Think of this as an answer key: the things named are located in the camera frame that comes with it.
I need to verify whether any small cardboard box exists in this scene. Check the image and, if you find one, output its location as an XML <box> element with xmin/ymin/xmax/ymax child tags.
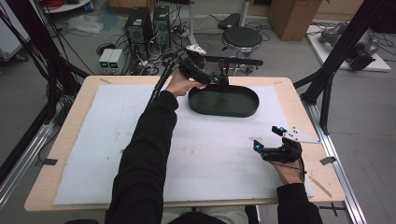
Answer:
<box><xmin>107</xmin><ymin>0</ymin><xmax>157</xmax><ymax>9</ymax></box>

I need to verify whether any black metal stand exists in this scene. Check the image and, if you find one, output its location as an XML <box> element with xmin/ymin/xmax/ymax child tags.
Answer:
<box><xmin>204</xmin><ymin>55</ymin><xmax>264</xmax><ymax>78</ymax></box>

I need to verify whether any round white table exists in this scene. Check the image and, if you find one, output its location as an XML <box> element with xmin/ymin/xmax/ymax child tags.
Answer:
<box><xmin>41</xmin><ymin>0</ymin><xmax>94</xmax><ymax>14</ymax></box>

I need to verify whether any thin wooden stick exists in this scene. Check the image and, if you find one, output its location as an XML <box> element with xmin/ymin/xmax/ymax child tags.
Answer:
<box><xmin>307</xmin><ymin>175</ymin><xmax>333</xmax><ymax>199</ymax></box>

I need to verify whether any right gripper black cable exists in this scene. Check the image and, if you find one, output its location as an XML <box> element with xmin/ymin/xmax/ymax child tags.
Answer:
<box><xmin>292</xmin><ymin>152</ymin><xmax>307</xmax><ymax>185</ymax></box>

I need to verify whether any clear plastic bag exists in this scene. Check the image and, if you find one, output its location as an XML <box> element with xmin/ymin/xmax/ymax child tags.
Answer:
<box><xmin>66</xmin><ymin>13</ymin><xmax>106</xmax><ymax>35</ymax></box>

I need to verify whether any white bench power supply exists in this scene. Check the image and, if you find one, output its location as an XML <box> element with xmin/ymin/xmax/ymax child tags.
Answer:
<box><xmin>98</xmin><ymin>48</ymin><xmax>116</xmax><ymax>70</ymax></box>
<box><xmin>107</xmin><ymin>49</ymin><xmax>125</xmax><ymax>70</ymax></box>

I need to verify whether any white board with grey parts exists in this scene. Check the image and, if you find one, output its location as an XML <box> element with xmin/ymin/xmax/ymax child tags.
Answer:
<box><xmin>306</xmin><ymin>21</ymin><xmax>391</xmax><ymax>73</ymax></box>

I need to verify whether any black frame post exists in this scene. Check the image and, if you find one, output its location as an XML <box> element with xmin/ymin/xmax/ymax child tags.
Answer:
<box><xmin>293</xmin><ymin>0</ymin><xmax>396</xmax><ymax>135</ymax></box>
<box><xmin>4</xmin><ymin>0</ymin><xmax>92</xmax><ymax>125</ymax></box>

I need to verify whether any black oval tray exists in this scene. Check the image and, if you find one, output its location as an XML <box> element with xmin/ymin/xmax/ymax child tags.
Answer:
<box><xmin>187</xmin><ymin>83</ymin><xmax>261</xmax><ymax>119</ymax></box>

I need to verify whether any aluminium rail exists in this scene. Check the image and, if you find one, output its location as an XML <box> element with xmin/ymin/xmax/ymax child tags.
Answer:
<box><xmin>302</xmin><ymin>99</ymin><xmax>369</xmax><ymax>224</ymax></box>
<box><xmin>0</xmin><ymin>122</ymin><xmax>55</xmax><ymax>206</ymax></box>

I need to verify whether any person's right hand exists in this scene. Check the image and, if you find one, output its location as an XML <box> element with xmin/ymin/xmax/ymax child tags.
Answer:
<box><xmin>270</xmin><ymin>160</ymin><xmax>304</xmax><ymax>185</ymax></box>

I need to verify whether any black computer tower green label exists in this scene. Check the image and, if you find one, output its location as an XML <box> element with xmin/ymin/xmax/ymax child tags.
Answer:
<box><xmin>124</xmin><ymin>7</ymin><xmax>154</xmax><ymax>55</ymax></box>

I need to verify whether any large cardboard box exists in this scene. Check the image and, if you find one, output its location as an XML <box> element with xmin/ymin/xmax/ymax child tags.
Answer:
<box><xmin>268</xmin><ymin>0</ymin><xmax>323</xmax><ymax>42</ymax></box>

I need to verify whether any flat black pad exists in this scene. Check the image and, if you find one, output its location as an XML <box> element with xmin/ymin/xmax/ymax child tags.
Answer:
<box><xmin>217</xmin><ymin>12</ymin><xmax>242</xmax><ymax>31</ymax></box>

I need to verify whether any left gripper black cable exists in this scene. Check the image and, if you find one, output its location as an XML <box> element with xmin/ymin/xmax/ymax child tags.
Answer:
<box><xmin>148</xmin><ymin>49</ymin><xmax>188</xmax><ymax>105</ymax></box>

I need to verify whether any black tape piece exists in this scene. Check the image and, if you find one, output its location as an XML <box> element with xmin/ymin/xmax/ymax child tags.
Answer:
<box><xmin>35</xmin><ymin>158</ymin><xmax>59</xmax><ymax>166</ymax></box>
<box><xmin>319</xmin><ymin>156</ymin><xmax>338</xmax><ymax>166</ymax></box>

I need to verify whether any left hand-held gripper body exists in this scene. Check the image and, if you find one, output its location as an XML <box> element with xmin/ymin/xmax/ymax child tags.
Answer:
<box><xmin>177</xmin><ymin>44</ymin><xmax>217</xmax><ymax>86</ymax></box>

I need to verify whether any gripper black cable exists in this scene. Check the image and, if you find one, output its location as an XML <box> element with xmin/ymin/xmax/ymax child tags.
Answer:
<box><xmin>148</xmin><ymin>49</ymin><xmax>188</xmax><ymax>105</ymax></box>
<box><xmin>292</xmin><ymin>152</ymin><xmax>307</xmax><ymax>185</ymax></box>

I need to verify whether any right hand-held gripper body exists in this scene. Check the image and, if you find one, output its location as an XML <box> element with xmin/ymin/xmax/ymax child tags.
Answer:
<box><xmin>261</xmin><ymin>126</ymin><xmax>321</xmax><ymax>164</ymax></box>

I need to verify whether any black round stool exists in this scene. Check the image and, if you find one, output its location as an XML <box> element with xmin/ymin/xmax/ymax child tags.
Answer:
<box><xmin>221</xmin><ymin>25</ymin><xmax>264</xmax><ymax>59</ymax></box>

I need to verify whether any white foam mat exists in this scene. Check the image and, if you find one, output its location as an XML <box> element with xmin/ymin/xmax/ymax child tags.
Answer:
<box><xmin>52</xmin><ymin>83</ymin><xmax>315</xmax><ymax>206</ymax></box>

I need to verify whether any person's left hand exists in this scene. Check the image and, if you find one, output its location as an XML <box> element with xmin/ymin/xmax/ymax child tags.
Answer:
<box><xmin>165</xmin><ymin>68</ymin><xmax>207</xmax><ymax>99</ymax></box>

